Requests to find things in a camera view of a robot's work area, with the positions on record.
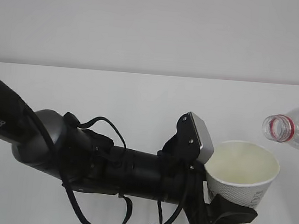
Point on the Nongfu Spring water bottle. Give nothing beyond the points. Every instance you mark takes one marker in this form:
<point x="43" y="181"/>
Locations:
<point x="283" y="128"/>

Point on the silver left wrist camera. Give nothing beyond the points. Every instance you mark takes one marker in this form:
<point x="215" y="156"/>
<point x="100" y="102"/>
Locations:
<point x="205" y="143"/>

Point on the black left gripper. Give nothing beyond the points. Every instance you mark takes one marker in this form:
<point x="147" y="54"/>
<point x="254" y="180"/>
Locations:
<point x="218" y="211"/>

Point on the white paper cup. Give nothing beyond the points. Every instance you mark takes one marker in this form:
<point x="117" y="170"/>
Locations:
<point x="240" y="172"/>

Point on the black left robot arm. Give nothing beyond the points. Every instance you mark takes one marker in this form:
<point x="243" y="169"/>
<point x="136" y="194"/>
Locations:
<point x="88" y="162"/>

